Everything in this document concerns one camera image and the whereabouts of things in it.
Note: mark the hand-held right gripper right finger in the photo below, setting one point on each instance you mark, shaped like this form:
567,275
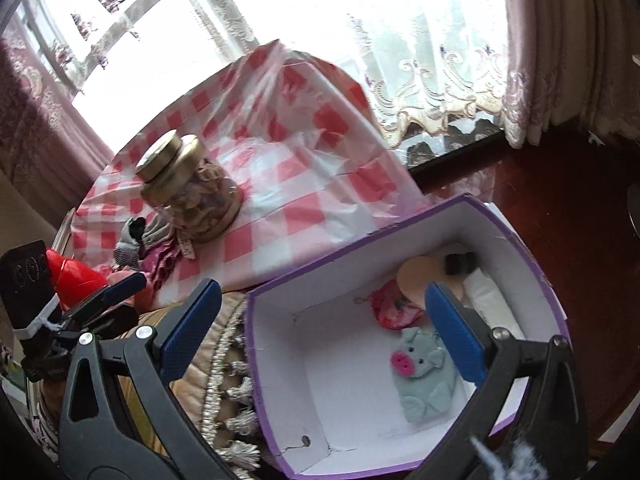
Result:
452,335

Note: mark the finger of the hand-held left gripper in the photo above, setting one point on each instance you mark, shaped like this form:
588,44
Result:
110,317
127,285

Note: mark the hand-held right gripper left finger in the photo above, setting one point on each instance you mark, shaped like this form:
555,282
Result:
192,330

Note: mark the grey plush pig pouch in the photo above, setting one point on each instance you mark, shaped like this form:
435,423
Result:
422,375

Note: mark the white wipes packet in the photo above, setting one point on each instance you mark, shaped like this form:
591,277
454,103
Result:
487,290

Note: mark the pink floral coin purse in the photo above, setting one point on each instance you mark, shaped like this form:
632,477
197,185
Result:
395,307

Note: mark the purple cardboard box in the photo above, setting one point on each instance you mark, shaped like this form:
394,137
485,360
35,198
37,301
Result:
350,360

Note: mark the pink scrunchie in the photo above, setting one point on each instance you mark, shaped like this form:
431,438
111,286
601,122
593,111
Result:
120,277

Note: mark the striped velvet cushion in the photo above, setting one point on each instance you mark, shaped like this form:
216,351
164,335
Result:
210,340

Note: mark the houndstooth cloth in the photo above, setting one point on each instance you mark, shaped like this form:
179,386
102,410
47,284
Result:
127,255

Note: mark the pink ruffled cloth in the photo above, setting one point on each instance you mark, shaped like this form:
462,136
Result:
162,260

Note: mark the red plastic thermos jug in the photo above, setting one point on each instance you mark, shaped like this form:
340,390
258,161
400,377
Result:
75,275

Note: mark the black cloth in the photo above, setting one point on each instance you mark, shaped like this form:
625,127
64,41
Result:
131,227

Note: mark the small black object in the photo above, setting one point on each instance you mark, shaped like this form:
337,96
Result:
457,262

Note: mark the glass jar with metal lid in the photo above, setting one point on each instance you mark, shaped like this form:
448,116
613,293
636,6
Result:
187,195

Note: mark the mauve drape curtain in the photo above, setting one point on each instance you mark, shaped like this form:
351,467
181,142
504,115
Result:
30,125
565,35

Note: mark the red white checkered tablecloth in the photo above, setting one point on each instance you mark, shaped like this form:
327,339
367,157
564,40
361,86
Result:
300,160

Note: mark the white side table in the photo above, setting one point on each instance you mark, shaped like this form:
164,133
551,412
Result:
635,210

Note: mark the white lace curtain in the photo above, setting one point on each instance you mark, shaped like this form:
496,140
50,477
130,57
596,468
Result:
425,60

